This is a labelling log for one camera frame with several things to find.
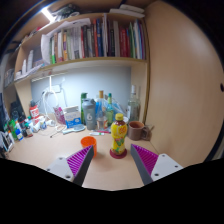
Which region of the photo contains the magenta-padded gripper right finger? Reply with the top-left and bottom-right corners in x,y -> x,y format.
129,143 -> 184,186

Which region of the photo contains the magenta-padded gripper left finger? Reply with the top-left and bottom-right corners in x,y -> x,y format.
46,144 -> 95,187

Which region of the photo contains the yellow-label tea drink bottle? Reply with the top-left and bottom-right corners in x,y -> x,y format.
110,112 -> 129,156

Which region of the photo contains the orange plastic cup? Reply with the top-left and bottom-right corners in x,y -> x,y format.
80,135 -> 98,158

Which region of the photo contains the light blue hairbrush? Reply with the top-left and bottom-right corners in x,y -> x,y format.
61,123 -> 87,135

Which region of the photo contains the brown ceramic mug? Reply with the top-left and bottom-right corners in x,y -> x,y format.
127,120 -> 150,142

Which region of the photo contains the white and green tube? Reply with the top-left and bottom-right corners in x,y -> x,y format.
88,131 -> 106,137

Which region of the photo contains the flat round red coaster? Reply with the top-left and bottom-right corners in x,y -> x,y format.
109,148 -> 128,160

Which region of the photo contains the blue and white box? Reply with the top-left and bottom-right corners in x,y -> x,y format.
63,105 -> 83,129

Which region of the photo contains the pink pouch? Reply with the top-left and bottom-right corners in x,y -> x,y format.
53,105 -> 67,125

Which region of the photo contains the white bottle with blue cap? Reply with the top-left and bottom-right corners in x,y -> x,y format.
13,128 -> 24,141

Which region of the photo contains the grey shaker bottle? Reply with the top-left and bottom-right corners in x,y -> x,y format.
81,98 -> 98,131

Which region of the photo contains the red and white canister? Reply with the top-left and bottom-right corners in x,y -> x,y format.
29,100 -> 40,119

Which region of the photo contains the clear glass bottle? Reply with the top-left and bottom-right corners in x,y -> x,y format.
126,84 -> 141,124

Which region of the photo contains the green pouch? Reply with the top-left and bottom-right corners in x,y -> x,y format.
8,119 -> 18,134

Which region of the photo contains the gold-capped clear bottle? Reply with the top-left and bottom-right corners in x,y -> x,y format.
95,89 -> 108,131

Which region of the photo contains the green glass bottle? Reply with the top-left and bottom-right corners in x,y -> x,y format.
105,92 -> 115,127

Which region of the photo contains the black box device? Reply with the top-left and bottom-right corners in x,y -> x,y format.
9,99 -> 24,119

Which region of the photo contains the wooden shelf unit with books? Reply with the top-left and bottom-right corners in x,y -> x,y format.
3,3 -> 151,124

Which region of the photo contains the ceiling light tube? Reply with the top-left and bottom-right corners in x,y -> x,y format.
40,7 -> 56,23

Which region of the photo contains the white wall power strip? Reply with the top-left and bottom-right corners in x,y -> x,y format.
49,84 -> 63,94

